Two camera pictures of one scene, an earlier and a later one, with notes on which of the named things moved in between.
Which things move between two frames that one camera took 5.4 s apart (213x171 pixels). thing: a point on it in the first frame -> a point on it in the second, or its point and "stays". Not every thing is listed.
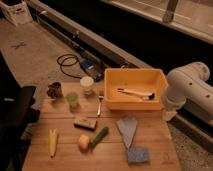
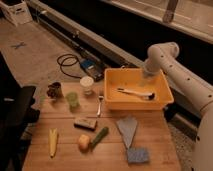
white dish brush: x=145 y=95 stays
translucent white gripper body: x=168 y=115 -> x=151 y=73
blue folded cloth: x=127 y=127 stays
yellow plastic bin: x=135 y=89 stays
